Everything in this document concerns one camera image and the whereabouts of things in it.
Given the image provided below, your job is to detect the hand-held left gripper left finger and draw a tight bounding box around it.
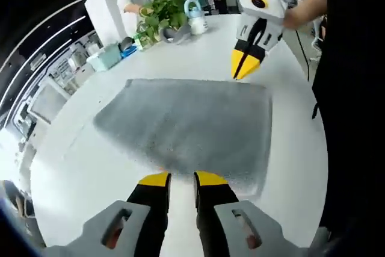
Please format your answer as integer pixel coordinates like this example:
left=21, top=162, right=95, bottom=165
left=41, top=171, right=173, bottom=257

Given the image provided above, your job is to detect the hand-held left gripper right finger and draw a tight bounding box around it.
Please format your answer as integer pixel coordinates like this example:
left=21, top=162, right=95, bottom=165
left=192, top=170, right=305, bottom=257

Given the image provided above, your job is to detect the grey towel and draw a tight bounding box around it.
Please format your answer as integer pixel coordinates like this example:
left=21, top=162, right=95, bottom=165
left=92, top=78, right=274, bottom=197

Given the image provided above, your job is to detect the white blue kettle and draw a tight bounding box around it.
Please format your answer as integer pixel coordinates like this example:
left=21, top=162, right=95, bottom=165
left=182, top=0, right=209, bottom=36

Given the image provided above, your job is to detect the grey cloth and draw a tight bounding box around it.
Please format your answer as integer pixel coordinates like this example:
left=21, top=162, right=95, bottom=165
left=160, top=25, right=194, bottom=46

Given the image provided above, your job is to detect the white table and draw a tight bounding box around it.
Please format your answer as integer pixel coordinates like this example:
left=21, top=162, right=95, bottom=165
left=29, top=12, right=329, bottom=249

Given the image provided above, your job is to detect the green potted plant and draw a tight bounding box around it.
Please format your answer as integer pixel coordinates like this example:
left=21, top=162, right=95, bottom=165
left=136, top=0, right=200, bottom=46

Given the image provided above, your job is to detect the green white carton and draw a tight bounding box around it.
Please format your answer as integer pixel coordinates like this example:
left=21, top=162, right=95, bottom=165
left=135, top=31, right=155, bottom=51

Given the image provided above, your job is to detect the small blue tray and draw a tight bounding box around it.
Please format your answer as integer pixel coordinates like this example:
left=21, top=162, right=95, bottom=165
left=120, top=44, right=138, bottom=60

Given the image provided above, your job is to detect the person's black clothing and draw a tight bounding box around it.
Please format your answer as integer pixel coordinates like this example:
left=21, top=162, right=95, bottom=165
left=310, top=0, right=385, bottom=257

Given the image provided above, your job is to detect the teal storage box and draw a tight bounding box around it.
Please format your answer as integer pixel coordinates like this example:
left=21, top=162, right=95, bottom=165
left=86, top=43, right=122, bottom=73

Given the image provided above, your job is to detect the black cable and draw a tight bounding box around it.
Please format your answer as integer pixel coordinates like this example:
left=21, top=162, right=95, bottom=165
left=292, top=27, right=311, bottom=82

